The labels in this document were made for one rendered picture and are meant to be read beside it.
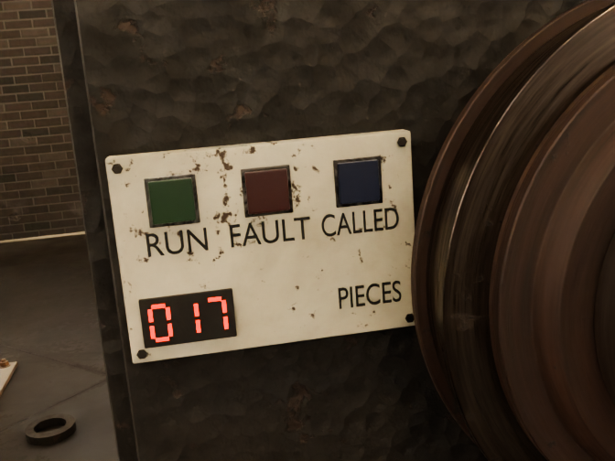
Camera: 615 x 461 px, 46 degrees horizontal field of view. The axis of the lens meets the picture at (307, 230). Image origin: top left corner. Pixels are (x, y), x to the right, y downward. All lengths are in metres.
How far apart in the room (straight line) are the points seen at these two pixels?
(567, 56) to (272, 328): 0.33
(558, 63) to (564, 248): 0.13
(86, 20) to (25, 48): 6.06
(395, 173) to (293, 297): 0.14
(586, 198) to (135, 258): 0.36
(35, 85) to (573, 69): 6.27
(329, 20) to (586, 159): 0.25
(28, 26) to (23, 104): 0.65
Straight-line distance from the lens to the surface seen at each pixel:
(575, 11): 0.62
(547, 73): 0.53
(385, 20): 0.65
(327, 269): 0.64
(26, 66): 6.69
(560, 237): 0.52
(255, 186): 0.61
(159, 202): 0.61
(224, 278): 0.63
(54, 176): 6.71
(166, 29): 0.62
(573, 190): 0.52
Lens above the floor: 1.30
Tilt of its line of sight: 13 degrees down
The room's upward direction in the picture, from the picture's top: 4 degrees counter-clockwise
